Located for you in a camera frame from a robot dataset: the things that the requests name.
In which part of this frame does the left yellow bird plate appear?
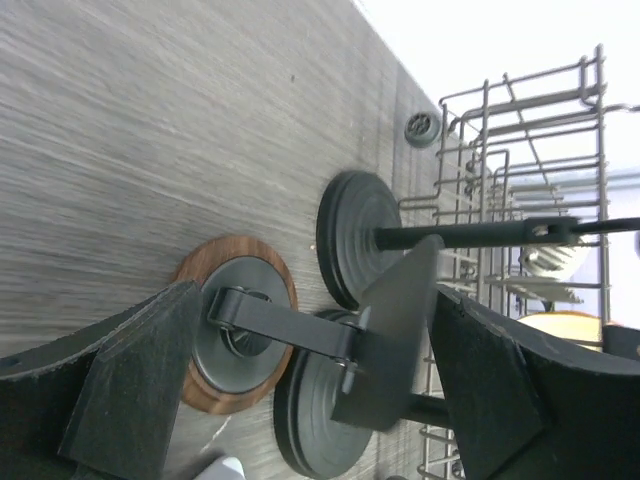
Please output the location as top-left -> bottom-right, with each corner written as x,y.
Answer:
519,311 -> 602,352

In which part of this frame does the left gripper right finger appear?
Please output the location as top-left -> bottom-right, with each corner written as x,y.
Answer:
430,286 -> 639,479

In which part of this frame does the white folding phone stand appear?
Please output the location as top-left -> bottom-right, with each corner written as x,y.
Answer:
194,455 -> 246,480

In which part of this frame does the round wooden phone stand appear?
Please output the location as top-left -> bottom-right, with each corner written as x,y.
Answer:
169,234 -> 445,434

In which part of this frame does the white ribbed cup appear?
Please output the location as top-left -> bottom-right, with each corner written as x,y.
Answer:
519,238 -> 592,282

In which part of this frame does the metal dish rack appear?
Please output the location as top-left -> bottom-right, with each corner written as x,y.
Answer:
394,43 -> 640,480

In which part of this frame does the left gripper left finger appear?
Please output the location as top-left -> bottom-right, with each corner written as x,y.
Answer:
1,281 -> 202,479

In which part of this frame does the black stand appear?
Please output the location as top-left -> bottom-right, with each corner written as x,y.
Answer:
272,308 -> 451,480
316,170 -> 639,310

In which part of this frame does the black stand front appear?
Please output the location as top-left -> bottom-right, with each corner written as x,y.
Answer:
272,308 -> 451,480

